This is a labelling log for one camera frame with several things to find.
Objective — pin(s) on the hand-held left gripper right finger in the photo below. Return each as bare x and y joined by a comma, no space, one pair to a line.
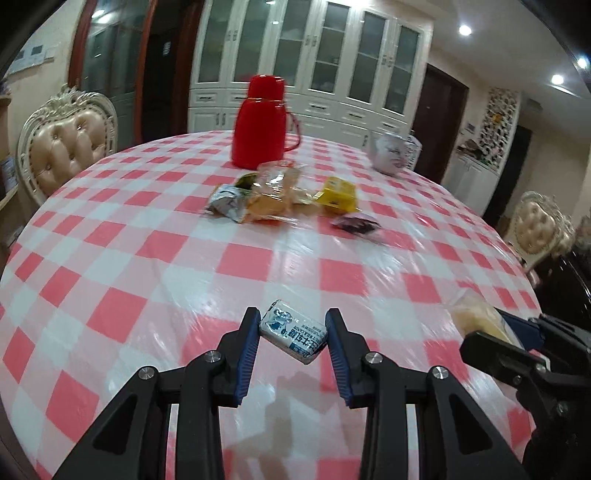
339,364

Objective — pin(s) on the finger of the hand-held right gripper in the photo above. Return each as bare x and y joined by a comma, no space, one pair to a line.
524,330
494,353

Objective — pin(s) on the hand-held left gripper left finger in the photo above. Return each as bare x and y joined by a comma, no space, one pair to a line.
244,364

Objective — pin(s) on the clear cracker packet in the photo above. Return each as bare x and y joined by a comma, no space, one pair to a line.
478,316

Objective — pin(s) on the blue white milk candy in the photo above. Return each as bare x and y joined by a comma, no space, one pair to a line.
293,332

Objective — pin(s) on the green snack packet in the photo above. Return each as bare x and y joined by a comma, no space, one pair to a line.
247,180

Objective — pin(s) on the beige tufted carved chair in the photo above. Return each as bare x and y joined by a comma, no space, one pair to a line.
60,147
538,230

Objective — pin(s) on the dark brown snack packet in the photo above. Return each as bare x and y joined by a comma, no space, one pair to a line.
355,225

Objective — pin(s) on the low white cabinet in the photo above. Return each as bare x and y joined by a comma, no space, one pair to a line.
468,182

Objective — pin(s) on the white green-edged snack packet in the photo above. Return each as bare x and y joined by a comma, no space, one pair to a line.
228,203

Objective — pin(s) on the orange-yellow and white snack packet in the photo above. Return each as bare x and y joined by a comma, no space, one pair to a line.
340,196

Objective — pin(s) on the large clear cake packet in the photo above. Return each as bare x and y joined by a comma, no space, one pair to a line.
277,189

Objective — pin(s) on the white carved lattice screen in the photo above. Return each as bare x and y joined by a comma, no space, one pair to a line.
496,124

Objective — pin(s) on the white floral teapot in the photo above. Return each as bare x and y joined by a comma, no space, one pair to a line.
392,152

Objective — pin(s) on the dark wooden door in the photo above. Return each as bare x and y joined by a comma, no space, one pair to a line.
436,120

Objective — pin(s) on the red thermos jug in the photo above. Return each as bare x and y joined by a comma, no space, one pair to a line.
263,129

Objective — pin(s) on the ceiling spotlight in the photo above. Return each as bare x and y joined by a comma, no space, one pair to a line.
465,30
557,79

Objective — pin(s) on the tall white glass-door cabinet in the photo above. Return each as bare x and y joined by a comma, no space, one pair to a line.
323,69

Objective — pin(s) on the glass door with wooden frame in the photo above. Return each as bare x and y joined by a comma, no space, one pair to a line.
115,69

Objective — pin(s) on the wall switch panel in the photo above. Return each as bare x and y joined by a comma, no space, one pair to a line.
34,55

